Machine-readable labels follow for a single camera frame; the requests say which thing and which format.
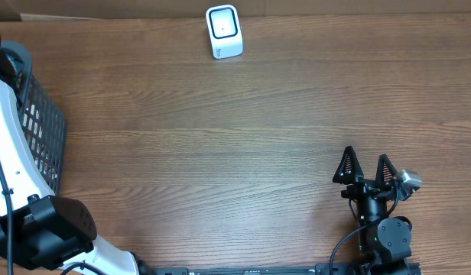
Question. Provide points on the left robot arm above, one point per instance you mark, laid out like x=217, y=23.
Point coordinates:
x=38, y=227

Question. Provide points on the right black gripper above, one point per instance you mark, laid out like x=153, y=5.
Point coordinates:
x=367, y=187

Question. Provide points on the cardboard back panel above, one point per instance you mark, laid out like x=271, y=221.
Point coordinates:
x=15, y=10

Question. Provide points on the grey plastic basket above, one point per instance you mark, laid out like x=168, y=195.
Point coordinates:
x=42, y=121

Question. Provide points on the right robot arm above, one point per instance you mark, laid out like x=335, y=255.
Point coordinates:
x=384, y=240

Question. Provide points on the white barcode scanner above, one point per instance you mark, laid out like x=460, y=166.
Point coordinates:
x=224, y=31

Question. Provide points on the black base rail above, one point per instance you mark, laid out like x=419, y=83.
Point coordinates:
x=318, y=269

